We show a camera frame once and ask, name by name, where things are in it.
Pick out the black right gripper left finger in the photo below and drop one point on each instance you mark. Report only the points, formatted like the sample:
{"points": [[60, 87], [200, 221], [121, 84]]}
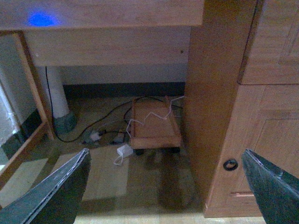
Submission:
{"points": [[56, 199]]}

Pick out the wooden wheeled cart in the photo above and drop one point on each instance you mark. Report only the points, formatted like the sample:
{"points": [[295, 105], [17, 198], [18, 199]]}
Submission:
{"points": [[153, 125]]}

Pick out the white pipe with base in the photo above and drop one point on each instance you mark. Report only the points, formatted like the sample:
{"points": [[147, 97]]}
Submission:
{"points": [[64, 119]]}

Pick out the wooden side cabinet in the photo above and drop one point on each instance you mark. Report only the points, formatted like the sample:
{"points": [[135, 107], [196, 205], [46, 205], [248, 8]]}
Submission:
{"points": [[241, 91]]}

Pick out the power strip with plugs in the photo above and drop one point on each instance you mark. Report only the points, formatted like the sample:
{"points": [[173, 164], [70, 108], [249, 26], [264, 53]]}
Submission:
{"points": [[103, 137]]}

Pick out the black ring drawer pull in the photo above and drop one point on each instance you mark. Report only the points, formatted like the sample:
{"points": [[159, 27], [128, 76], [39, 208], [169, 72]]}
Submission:
{"points": [[230, 165]]}

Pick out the wooden framed mirror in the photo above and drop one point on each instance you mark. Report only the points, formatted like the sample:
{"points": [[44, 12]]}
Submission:
{"points": [[24, 114]]}

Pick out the wooden keyboard drawer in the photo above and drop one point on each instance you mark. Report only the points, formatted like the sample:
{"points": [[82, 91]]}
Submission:
{"points": [[103, 32]]}

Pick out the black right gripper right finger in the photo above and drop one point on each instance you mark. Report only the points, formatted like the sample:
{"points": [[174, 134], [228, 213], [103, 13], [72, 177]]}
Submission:
{"points": [[275, 190]]}

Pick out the white power adapter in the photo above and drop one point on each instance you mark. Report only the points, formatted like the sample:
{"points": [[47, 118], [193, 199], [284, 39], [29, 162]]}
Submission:
{"points": [[125, 151]]}

